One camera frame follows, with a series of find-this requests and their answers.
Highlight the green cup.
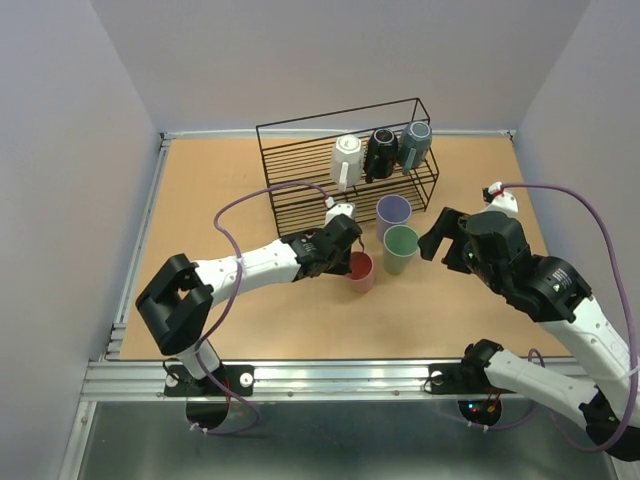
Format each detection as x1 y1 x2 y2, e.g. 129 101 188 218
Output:
383 225 419 275

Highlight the red cup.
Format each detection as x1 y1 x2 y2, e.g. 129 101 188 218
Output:
345 252 375 293

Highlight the white mug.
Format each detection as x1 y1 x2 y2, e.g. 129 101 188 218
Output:
330 134 364 192

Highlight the black mug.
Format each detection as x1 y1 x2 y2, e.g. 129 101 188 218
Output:
364 128 398 183

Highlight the blue-grey mug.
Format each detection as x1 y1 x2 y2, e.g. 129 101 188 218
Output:
398 121 433 176

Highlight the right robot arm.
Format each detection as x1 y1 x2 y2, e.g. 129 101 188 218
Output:
418 208 639 462

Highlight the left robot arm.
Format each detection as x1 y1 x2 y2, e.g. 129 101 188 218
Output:
135 214 362 394

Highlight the purple cup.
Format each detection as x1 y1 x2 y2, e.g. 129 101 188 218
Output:
376 194 412 242

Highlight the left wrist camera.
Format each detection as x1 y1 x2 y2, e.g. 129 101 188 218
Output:
324 197 356 226

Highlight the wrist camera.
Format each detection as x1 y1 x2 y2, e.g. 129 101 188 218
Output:
324 197 356 226
481 182 519 218

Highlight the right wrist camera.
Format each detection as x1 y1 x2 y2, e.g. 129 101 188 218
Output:
481 182 519 218

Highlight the black wire dish rack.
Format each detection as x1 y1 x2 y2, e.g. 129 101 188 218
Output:
255 97 440 236

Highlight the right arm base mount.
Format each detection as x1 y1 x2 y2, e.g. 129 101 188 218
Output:
420 361 497 395

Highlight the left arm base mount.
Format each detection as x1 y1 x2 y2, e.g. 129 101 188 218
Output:
163 364 255 398

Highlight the aluminium front rail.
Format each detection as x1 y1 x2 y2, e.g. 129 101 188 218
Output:
82 355 614 401

